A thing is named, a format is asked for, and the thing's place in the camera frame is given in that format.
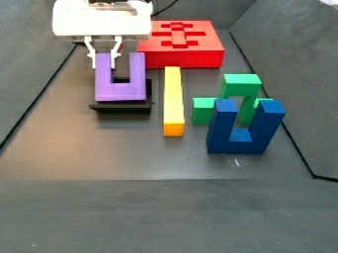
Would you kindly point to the yellow long bar block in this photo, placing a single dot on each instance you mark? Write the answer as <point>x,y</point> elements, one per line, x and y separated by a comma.
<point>174,117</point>

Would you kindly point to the black angled fixture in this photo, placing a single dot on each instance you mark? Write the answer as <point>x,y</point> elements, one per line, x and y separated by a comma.
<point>126,106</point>

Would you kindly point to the red slotted board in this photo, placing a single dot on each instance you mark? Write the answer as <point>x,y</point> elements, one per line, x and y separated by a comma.
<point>183,43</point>

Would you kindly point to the purple U-shaped block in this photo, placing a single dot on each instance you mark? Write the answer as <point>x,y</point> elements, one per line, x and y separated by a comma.
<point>128,91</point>

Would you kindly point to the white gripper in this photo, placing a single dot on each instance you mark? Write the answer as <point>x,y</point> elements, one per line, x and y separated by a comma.
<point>94,18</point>

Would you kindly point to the green U-shaped block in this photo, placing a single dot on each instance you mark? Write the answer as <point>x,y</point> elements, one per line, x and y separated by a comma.
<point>237,85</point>

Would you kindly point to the blue U-shaped block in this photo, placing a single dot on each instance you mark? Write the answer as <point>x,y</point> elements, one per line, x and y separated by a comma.
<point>229,140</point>

